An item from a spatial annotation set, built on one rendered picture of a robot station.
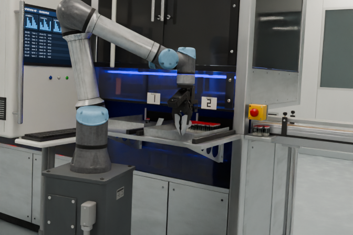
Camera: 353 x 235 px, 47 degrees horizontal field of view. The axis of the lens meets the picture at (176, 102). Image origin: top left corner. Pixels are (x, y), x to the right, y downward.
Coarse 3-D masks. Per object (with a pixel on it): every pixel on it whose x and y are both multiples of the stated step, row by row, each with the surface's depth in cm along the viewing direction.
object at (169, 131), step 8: (144, 128) 181; (152, 128) 187; (160, 128) 192; (168, 128) 198; (224, 128) 192; (152, 136) 179; (160, 136) 177; (168, 136) 175; (176, 136) 172; (184, 136) 170; (192, 136) 168; (200, 136) 172
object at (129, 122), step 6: (108, 120) 207; (114, 120) 205; (120, 120) 220; (126, 120) 225; (132, 120) 229; (138, 120) 234; (168, 120) 214; (114, 126) 205; (120, 126) 203; (126, 126) 201; (132, 126) 199; (138, 126) 197; (144, 126) 196
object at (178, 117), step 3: (174, 114) 171; (177, 114) 170; (180, 114) 172; (177, 117) 170; (180, 117) 170; (177, 120) 170; (180, 120) 170; (177, 123) 170; (180, 123) 170; (177, 126) 170; (180, 126) 170; (177, 129) 171; (180, 129) 170; (180, 132) 170
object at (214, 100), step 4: (204, 100) 207; (208, 100) 206; (212, 100) 204; (216, 100) 203; (204, 104) 207; (208, 104) 206; (212, 104) 205; (204, 108) 207; (208, 108) 206; (212, 108) 205
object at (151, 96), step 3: (150, 93) 224; (153, 93) 223; (156, 93) 222; (159, 93) 221; (147, 96) 225; (150, 96) 224; (153, 96) 223; (156, 96) 222; (159, 96) 221; (147, 99) 225; (150, 99) 224; (153, 99) 223; (156, 99) 222; (159, 99) 221; (147, 102) 226; (150, 102) 224; (153, 102) 223; (156, 102) 222; (159, 102) 221
